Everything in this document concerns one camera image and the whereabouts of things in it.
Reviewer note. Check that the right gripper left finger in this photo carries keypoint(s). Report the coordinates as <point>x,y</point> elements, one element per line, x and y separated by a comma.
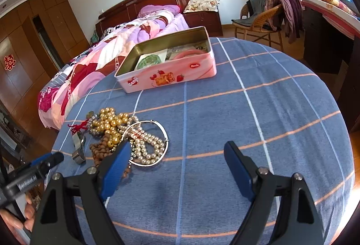
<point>56,220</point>

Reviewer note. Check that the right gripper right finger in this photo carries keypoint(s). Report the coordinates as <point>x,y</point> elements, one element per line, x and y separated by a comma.
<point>297,221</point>

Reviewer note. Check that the silver bangle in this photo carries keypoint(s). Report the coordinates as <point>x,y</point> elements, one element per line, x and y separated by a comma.
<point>147,149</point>

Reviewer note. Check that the left hand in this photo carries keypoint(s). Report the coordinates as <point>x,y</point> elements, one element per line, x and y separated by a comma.
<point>17,222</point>

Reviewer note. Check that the red paper wardrobe decoration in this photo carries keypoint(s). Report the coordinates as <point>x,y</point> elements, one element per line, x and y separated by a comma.
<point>9,62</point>

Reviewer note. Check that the blue plaid tablecloth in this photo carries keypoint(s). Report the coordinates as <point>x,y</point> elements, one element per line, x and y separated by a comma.
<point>274,108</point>

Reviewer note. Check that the brown wooden wardrobe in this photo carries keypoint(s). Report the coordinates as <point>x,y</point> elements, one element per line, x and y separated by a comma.
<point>34,68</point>

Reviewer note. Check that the pink patchwork quilt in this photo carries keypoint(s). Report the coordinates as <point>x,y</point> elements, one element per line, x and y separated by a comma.
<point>77,78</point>

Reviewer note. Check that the dark wooden desk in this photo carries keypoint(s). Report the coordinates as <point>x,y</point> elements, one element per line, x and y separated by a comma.
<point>327,50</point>

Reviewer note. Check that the paper leaflet in tin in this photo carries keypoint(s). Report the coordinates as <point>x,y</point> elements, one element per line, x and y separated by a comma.
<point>171,53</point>

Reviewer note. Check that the pink metal tin box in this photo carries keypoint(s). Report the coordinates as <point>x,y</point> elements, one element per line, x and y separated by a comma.
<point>186,69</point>

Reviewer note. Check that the wicker chair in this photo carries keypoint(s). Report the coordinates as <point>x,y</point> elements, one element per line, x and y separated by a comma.
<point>263,26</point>

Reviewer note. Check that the purple pillow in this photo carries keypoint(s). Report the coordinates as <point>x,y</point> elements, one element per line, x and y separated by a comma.
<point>149,9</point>

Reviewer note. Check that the floral bedding on desk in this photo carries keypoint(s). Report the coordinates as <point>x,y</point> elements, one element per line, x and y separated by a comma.
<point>342,21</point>

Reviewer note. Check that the purple pink clothes on chair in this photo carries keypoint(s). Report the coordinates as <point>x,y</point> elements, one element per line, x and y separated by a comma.
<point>292,16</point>

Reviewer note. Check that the dark wooden nightstand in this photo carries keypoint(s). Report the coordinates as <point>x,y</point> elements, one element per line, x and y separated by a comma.
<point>209,19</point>

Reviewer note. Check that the grey garment on chair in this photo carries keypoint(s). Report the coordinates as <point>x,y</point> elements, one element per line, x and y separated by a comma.
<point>255,7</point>

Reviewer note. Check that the wooden bed headboard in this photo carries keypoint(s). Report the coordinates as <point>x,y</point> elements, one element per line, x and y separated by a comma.
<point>128,10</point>

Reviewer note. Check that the floral cushion on nightstand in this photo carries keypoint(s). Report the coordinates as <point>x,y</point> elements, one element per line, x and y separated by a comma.
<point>202,6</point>

